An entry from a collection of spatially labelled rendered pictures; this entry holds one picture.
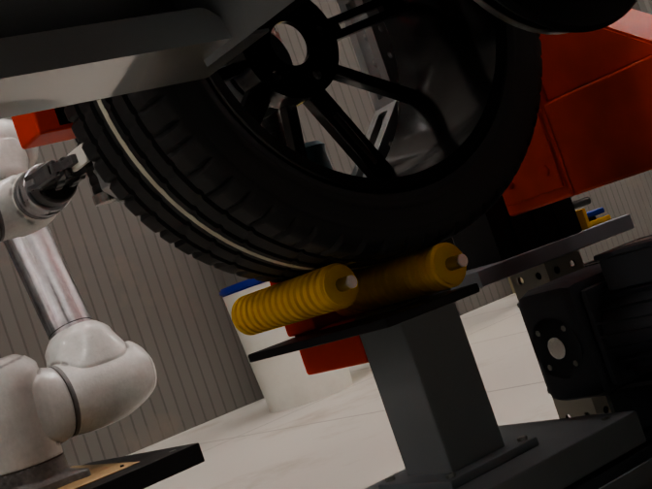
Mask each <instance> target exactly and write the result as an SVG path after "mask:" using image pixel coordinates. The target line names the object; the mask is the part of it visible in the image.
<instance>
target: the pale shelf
mask: <svg viewBox="0 0 652 489"><path fill-rule="evenodd" d="M633 228H635V226H634V224H633V221H632V218H631V215H630V214H625V215H622V216H619V217H616V218H612V219H610V220H608V221H605V222H603V223H600V224H597V225H595V226H592V227H591V228H588V229H585V230H582V231H581V232H579V233H576V234H574V235H571V236H568V237H565V238H563V239H561V240H558V241H556V242H553V243H550V244H546V245H543V246H540V247H537V248H535V249H532V250H529V251H527V252H524V253H521V254H518V255H516V256H513V257H510V258H507V259H506V260H503V261H499V262H496V263H492V264H489V265H485V266H482V267H478V268H474V269H471V270H467V271H466V275H465V277H464V279H463V281H462V282H461V283H460V284H459V285H457V286H455V287H452V288H450V289H451V290H453V289H456V288H460V287H463V286H467V285H470V284H474V283H477V284H478V287H479V288H480V287H484V286H486V285H489V284H491V283H494V282H497V281H499V280H502V279H504V278H507V277H511V276H513V275H516V274H519V273H521V272H524V271H526V270H529V269H531V268H533V267H535V266H538V265H541V264H543V263H546V262H548V261H551V260H553V259H556V258H558V257H561V256H564V255H566V254H569V253H571V252H574V251H576V250H579V249H581V248H583V247H586V246H588V245H592V244H595V243H597V242H600V241H603V240H605V239H608V238H610V237H613V236H615V235H618V234H620V233H623V232H626V231H628V230H631V229H633Z"/></svg>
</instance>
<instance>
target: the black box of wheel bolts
mask: <svg viewBox="0 0 652 489"><path fill-rule="evenodd" d="M581 231H582V229H581V226H580V223H579V220H578V218H577V215H576V212H575V209H574V206H573V203H572V200H571V197H569V198H567V199H564V200H561V201H558V202H555V203H552V204H550V205H547V206H544V207H541V208H538V209H535V210H532V211H529V212H524V213H521V214H518V215H516V216H510V215H509V213H508V211H507V208H506V205H505V200H504V197H503V195H502V196H501V197H500V199H499V200H498V201H497V202H496V203H495V204H494V206H493V207H492V208H491V209H490V210H489V211H488V212H487V213H486V214H484V215H483V216H482V217H481V218H480V219H479V220H477V221H476V222H475V223H474V224H472V225H471V226H469V227H467V228H466V229H465V230H463V231H462V232H460V233H458V234H457V235H455V236H453V237H452V239H453V242H454V243H455V246H457V247H458V248H459V249H460V250H461V252H462V253H463V254H465V255H466V256H467V258H468V265H467V270H471V269H474V268H478V267H482V266H485V265H489V264H492V263H496V262H499V261H503V260H506V259H507V258H510V257H513V256H516V255H518V254H521V253H524V252H527V251H529V250H532V249H535V248H537V247H540V246H543V245H547V244H550V243H553V242H556V241H558V240H561V239H563V238H565V237H568V236H571V235H574V234H576V233H579V232H581Z"/></svg>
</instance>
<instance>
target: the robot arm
mask: <svg viewBox="0 0 652 489"><path fill-rule="evenodd" d="M82 145H83V143H81V144H80V145H79V146H78V147H76V148H75V149H74V150H72V151H71V152H70V153H69V154H68V155H67V157H61V158H60V159H59V160H58V161H57V160H51V161H47V162H45V163H40V164H37V165H35V164H36V162H37V159H38V153H39V147H32V148H28V149H23V148H22V147H21V145H20V142H19V139H18V136H17V133H16V129H15V126H14V123H13V121H12V120H11V119H5V118H3V119H0V243H1V242H4V244H5V246H6V248H7V250H8V252H9V254H10V256H11V258H12V260H13V262H14V265H15V267H16V270H17V272H18V274H19V276H20V279H21V281H22V283H23V285H24V287H25V289H26V291H27V294H28V296H29V298H30V300H31V302H32V304H33V306H34V309H35V311H36V312H37V314H38V316H39V318H40V320H41V323H42V325H43V327H44V329H45V331H46V333H47V335H48V338H49V344H48V347H47V350H46V354H45V358H46V362H47V367H46V368H39V367H38V365H37V362H36V361H35V360H33V359H32V358H30V357H27V356H25V355H18V354H11V355H8V356H5V357H3V358H0V489H57V488H60V487H62V486H64V485H67V484H69V483H72V482H74V481H77V480H80V479H83V478H85V477H88V476H90V475H91V473H90V470H89V468H80V469H75V468H70V467H69V466H68V463H67V460H66V458H65V455H64V453H63V450H62V446H61V443H63V442H65V441H66V440H68V439H69V438H72V437H75V436H78V435H82V434H86V433H89V432H92V431H95V430H98V429H101V428H104V427H106V426H108V425H111V424H113V423H115V422H117V421H119V420H121V419H123V418H125V417H126V416H128V415H129V414H131V413H132V412H134V411H135V410H136V409H137V408H138V407H139V406H140V405H141V404H142V403H143V402H144V401H145V400H146V399H147V398H148V397H149V396H150V394H151V393H152V392H153V390H154V388H155V386H156V379H157V376H156V370H155V366H154V363H153V361H152V359H151V357H150V356H149V355H148V353H147V352H146V351H145V350H144V349H143V348H142V347H141V346H139V345H137V344H136V343H134V342H130V341H127V342H124V341H123V340H122V339H121V338H120V337H119V336H118V335H117V334H116V333H115V332H114V331H113V330H112V329H111V327H110V326H109V325H107V324H105V323H102V322H100V321H97V320H92V318H91V316H90V314H89V311H88V309H87V307H86V305H85V303H84V301H83V299H82V296H81V294H80V292H79V290H78V288H77V286H76V284H75V282H74V280H73V278H72V276H71V274H70V272H69V270H68V268H67V266H66V264H65V262H64V259H63V257H62V255H61V253H60V251H59V249H58V247H57V245H56V243H55V241H54V238H53V236H52V233H51V231H50V229H49V227H48V224H50V223H51V222H52V221H53V220H54V219H55V217H56V216H57V214H58V213H59V212H60V211H61V210H63V209H64V208H65V207H66V206H67V205H68V204H69V203H70V201H71V198H72V197H73V196H74V194H75V193H76V190H77V187H78V184H79V182H80V181H82V180H83V179H85V176H86V175H87V173H86V169H85V168H84V166H85V165H86V164H87V163H88V162H90V161H89V160H88V158H87V157H86V155H85V153H84V152H83V150H82Z"/></svg>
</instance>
